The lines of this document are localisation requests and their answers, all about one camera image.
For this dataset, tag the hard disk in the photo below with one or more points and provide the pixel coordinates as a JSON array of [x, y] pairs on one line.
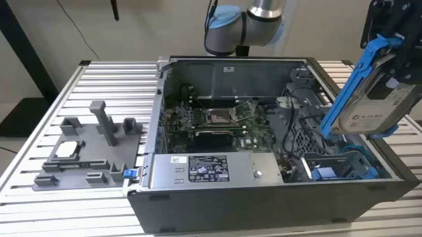
[[362, 113]]

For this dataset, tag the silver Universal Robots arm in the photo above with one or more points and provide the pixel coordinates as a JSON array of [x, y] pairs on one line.
[[230, 29]]

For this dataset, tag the black RAM slot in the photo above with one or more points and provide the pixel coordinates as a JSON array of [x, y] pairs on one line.
[[218, 127]]

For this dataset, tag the dark plastic drive latch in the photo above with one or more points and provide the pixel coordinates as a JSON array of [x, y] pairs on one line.
[[301, 76]]

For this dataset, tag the grey perforated drive cage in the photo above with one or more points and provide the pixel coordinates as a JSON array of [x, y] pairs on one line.
[[306, 138]]

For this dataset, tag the green motherboard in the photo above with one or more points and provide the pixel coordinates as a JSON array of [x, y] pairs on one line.
[[254, 123]]

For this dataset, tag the CPU socket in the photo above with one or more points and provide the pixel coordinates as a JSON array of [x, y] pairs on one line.
[[221, 115]]

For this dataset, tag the black graphics card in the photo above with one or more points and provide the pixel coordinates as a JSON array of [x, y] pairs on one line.
[[213, 140]]

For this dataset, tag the black antenna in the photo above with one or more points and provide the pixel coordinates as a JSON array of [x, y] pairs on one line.
[[115, 10]]

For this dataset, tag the black open PC case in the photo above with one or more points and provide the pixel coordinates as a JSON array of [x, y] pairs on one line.
[[248, 209]]

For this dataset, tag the silver power supply unit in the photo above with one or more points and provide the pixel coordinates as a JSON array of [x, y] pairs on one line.
[[165, 170]]

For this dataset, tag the blue case latch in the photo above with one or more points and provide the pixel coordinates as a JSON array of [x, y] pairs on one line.
[[129, 173]]

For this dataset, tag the grey parts rack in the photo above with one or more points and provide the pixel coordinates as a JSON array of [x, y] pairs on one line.
[[95, 148]]

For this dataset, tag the silver CPU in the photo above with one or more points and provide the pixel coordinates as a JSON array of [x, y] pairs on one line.
[[67, 149]]

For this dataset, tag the black stand pole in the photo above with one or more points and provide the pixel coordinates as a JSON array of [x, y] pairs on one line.
[[23, 42]]

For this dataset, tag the black stand base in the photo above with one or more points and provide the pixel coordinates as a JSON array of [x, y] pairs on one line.
[[23, 116]]

